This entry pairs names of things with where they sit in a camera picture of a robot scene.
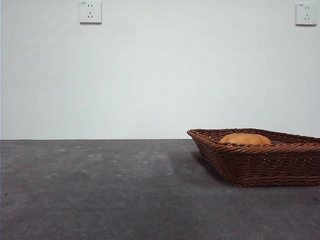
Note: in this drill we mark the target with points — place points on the brown potato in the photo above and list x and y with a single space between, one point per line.
246 138

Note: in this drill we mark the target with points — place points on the brown wicker basket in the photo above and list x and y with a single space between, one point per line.
262 167

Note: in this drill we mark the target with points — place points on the white wall socket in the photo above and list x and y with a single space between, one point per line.
90 12
305 14

